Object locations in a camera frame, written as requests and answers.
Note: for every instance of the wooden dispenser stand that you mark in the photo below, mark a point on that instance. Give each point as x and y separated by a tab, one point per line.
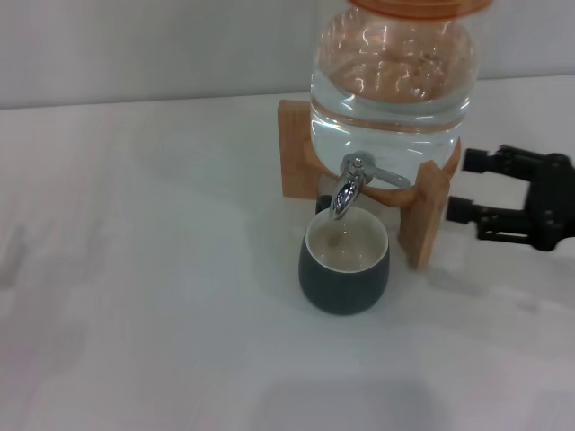
294	152

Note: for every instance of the chrome faucet tap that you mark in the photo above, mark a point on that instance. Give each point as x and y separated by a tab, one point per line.
346	193

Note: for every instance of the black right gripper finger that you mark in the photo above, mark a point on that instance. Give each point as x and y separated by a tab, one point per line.
498	222
507	160

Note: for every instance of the glass water dispenser jar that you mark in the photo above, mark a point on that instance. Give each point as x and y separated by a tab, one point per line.
391	112

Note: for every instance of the round wooden jar lid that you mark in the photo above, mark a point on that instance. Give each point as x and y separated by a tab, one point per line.
418	8

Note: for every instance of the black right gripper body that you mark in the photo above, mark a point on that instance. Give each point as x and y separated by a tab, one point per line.
554	202

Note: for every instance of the dark cup with white inside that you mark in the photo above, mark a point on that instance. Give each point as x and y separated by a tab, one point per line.
341	287

